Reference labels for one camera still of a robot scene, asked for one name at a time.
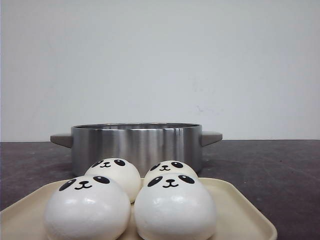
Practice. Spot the panda bun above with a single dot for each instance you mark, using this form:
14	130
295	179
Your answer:
88	207
122	172
167	167
175	206

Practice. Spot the cream plastic tray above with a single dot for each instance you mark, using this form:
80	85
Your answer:
237	218

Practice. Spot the stainless steel steamer pot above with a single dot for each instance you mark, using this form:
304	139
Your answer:
142	144

